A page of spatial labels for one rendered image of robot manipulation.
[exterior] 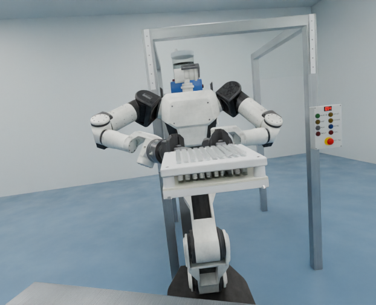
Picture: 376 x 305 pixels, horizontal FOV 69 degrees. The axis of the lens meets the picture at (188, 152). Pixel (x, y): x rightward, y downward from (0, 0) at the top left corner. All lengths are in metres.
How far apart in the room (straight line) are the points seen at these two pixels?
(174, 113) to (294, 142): 5.01
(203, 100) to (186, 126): 0.14
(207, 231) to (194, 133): 0.44
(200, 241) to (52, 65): 4.60
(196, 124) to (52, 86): 4.28
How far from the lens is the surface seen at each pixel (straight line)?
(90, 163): 5.29
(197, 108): 1.27
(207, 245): 1.21
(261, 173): 0.65
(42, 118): 5.39
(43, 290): 0.65
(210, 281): 1.49
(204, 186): 0.63
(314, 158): 1.92
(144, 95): 1.35
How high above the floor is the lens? 1.17
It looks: 9 degrees down
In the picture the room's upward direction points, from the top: 6 degrees counter-clockwise
